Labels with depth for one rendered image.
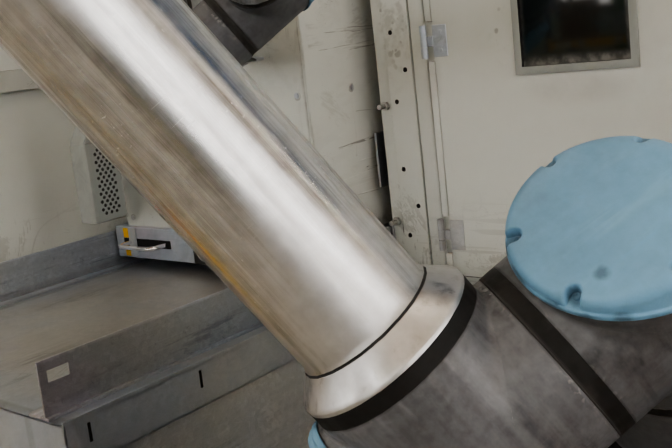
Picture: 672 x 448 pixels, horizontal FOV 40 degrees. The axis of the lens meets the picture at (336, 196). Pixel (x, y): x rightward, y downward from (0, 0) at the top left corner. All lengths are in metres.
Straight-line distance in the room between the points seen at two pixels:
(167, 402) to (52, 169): 0.82
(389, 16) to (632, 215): 0.90
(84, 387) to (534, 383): 0.63
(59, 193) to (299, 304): 1.31
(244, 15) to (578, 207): 0.57
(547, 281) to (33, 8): 0.37
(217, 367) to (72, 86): 0.67
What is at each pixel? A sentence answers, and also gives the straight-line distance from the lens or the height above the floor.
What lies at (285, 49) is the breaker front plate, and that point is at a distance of 1.43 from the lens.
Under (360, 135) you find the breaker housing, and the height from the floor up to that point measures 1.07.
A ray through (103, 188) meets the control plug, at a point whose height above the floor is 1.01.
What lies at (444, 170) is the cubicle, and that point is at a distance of 1.43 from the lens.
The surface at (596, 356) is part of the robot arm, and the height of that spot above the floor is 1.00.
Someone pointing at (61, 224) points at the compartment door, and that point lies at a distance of 1.89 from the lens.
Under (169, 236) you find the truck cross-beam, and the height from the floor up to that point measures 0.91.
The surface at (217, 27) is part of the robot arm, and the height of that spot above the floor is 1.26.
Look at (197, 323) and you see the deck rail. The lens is 1.22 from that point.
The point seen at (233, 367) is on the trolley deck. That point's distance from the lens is 1.23.
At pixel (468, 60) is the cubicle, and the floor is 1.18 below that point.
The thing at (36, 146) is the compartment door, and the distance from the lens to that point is 1.87.
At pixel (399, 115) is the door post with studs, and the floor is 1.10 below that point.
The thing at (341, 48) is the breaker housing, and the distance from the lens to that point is 1.49.
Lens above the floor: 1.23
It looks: 10 degrees down
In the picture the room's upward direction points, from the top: 6 degrees counter-clockwise
